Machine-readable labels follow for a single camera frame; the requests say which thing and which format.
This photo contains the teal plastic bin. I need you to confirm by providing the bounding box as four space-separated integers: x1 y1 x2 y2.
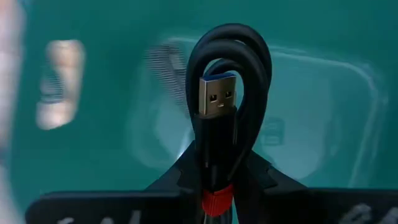
9 0 398 215

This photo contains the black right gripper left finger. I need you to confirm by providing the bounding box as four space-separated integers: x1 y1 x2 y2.
145 140 197 193

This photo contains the black USB cable red collar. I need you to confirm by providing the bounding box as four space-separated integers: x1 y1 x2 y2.
185 22 273 224

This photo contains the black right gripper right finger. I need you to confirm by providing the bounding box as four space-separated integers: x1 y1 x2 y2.
234 150 309 196

